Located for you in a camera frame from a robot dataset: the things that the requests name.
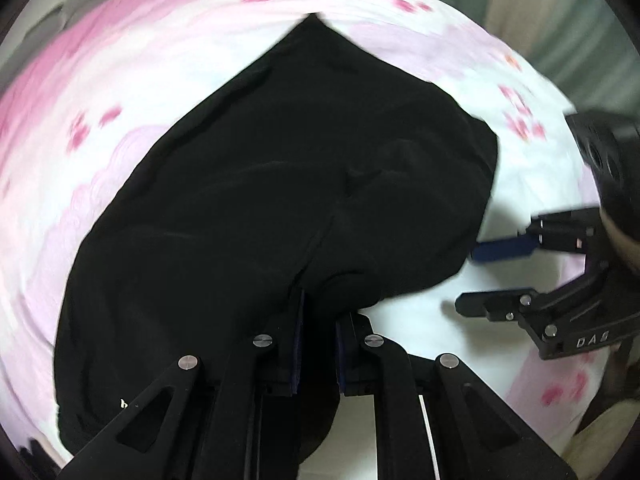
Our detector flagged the black pants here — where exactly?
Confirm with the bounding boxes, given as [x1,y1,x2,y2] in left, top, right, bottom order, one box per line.
[52,12,499,480]

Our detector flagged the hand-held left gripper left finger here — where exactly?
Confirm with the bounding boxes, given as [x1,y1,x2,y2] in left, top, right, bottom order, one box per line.
[59,289,307,480]

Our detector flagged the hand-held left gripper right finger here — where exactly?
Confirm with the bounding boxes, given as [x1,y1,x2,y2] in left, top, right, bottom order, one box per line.
[335,312,579,480]

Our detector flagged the pink floral bed sheet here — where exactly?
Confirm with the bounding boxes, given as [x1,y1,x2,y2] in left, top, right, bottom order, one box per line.
[0,0,622,480]

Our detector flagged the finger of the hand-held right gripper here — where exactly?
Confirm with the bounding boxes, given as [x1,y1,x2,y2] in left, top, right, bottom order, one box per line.
[454,286,559,339]
[469,209,601,264]

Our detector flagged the green and beige curtain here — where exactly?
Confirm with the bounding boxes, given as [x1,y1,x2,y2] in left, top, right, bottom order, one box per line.
[370,0,640,111]

